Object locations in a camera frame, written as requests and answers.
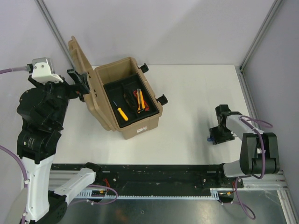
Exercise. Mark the right aluminium corner post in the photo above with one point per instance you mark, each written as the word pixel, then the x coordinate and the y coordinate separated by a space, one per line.
pixel 270 17

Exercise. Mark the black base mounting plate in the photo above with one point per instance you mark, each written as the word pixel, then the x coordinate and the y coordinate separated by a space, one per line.
pixel 183 178

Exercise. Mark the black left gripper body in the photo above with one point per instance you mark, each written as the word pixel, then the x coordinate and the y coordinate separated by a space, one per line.
pixel 76 90

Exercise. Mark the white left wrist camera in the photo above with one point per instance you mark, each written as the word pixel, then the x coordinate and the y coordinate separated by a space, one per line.
pixel 41 70

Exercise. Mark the yellow black utility knife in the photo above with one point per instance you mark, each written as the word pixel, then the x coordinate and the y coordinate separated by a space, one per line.
pixel 140 100

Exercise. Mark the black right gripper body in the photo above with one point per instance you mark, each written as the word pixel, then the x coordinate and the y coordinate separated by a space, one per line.
pixel 220 134

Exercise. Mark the grey slotted cable duct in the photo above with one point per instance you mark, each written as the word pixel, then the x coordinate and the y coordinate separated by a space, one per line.
pixel 207 194

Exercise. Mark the red black pliers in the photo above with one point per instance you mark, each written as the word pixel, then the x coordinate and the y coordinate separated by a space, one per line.
pixel 146 105

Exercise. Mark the black tool box tray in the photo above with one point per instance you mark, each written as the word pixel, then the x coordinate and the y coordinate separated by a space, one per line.
pixel 121 91

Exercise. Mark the left aluminium corner post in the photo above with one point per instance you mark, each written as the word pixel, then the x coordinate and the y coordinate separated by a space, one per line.
pixel 54 29

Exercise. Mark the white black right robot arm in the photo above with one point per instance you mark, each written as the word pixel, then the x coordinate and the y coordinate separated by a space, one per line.
pixel 259 150

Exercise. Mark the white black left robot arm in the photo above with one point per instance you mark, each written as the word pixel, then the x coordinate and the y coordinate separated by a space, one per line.
pixel 43 110

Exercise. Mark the yellow handle screwdriver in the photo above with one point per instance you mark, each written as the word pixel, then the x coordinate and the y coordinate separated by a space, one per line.
pixel 120 111

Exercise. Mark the tan plastic tool box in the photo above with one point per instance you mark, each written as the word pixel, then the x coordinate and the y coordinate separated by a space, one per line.
pixel 97 101

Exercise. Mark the aluminium corner post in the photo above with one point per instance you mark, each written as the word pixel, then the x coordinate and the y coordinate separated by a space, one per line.
pixel 270 17
pixel 54 29

